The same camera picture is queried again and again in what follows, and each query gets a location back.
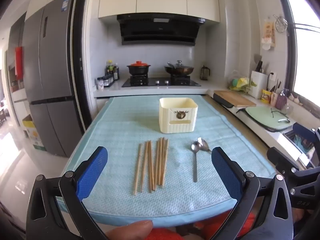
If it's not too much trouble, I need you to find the white knife block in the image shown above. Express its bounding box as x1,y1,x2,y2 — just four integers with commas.
249,70,268,99

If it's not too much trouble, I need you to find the plastic bag with yellow sponges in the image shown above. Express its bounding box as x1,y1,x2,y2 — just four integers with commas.
229,71,257,93

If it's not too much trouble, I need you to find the black range hood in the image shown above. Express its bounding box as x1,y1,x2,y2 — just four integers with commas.
116,14,206,46

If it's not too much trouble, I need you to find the hanging wall calendar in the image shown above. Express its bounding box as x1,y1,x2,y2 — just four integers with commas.
261,17,275,50

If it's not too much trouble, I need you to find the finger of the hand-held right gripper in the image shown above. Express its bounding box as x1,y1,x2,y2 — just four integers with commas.
292,122,320,150
267,147,309,178

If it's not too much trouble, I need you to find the row of wooden chopsticks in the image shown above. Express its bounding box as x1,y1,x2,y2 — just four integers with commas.
132,137,170,196

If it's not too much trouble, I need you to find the person's red clothing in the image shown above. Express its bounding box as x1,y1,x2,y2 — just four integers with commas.
147,209,258,240

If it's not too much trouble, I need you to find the wooden cutting board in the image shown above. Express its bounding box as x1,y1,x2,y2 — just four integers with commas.
213,90,257,107

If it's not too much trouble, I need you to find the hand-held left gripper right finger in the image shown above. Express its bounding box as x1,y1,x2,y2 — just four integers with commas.
209,147,294,240

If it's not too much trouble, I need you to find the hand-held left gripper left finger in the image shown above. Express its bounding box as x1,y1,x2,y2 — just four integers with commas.
26,146,108,240

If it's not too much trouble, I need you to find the wok with glass lid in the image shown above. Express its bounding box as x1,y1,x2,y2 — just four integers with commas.
164,60,195,75

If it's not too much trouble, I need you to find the pale green board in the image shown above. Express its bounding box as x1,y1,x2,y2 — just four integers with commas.
245,106,297,132

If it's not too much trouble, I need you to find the light blue table mat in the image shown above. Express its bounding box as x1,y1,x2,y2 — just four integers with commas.
56,95,277,224

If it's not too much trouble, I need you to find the grey refrigerator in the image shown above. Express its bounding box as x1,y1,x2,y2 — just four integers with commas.
22,0,84,158

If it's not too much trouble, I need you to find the purple soap bottle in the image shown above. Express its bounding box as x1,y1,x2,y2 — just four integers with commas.
276,89,288,110

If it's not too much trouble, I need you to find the dark glass press jug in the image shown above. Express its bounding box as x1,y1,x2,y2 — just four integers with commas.
200,65,210,81

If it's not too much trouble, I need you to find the window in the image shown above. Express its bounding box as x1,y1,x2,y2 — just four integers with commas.
282,0,320,105

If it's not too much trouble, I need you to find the rack of spice jars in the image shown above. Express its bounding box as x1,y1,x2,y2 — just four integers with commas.
103,74,115,88

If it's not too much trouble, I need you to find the steel spoon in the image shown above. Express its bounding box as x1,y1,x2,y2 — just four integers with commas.
191,141,200,183
197,137,213,153

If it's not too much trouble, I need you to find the hanging wire whisk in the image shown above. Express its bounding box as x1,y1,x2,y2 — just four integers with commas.
273,14,288,34

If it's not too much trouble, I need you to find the yellow packet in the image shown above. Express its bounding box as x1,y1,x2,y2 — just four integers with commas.
261,89,272,104

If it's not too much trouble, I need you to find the black gas stove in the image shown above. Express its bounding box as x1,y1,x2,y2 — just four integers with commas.
122,77,202,88

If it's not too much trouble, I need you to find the person's left hand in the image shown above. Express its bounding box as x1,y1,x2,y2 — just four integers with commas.
104,219,154,240

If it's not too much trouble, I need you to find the cream ribbed utensil holder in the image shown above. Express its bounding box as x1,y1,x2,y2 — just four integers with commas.
159,97,198,133

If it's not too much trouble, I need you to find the black pot with red lid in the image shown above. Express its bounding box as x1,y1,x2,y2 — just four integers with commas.
127,60,151,76

